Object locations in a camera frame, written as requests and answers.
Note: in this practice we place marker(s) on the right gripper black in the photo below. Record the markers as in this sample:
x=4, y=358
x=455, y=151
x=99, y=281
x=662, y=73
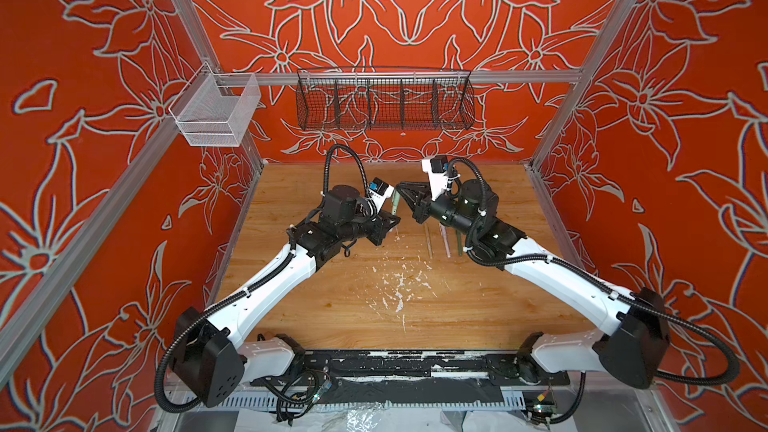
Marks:
x=420, y=195

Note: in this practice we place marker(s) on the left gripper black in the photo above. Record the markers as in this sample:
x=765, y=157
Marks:
x=378, y=224

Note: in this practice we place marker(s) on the pink pen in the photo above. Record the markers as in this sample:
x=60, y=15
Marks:
x=446, y=241

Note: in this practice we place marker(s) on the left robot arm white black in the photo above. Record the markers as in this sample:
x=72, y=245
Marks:
x=209, y=357

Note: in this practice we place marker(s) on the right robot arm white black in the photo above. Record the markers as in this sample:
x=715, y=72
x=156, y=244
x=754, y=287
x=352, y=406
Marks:
x=631, y=333

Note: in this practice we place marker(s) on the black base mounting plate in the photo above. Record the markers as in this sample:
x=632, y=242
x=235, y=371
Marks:
x=499, y=367

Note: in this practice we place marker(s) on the clear plastic bin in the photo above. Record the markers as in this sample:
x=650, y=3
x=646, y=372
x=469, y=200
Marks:
x=210, y=112

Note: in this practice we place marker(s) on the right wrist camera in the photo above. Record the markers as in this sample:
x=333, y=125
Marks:
x=436, y=170

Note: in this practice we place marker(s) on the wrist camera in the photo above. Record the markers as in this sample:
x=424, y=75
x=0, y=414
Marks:
x=436, y=170
x=379, y=192

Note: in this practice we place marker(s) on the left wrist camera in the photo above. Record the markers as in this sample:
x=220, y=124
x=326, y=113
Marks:
x=379, y=192

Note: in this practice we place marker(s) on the black wire basket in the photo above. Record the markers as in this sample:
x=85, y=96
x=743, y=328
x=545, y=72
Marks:
x=359, y=99

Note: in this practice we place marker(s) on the grey cable duct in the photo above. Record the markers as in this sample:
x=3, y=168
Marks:
x=263, y=401

